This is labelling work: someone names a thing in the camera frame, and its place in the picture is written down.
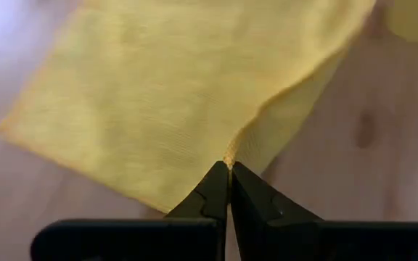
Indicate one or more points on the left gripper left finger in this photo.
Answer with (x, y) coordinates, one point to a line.
(201, 203)

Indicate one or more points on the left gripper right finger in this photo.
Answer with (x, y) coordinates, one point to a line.
(260, 203)

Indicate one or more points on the yellow microfiber towel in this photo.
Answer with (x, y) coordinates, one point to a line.
(158, 90)

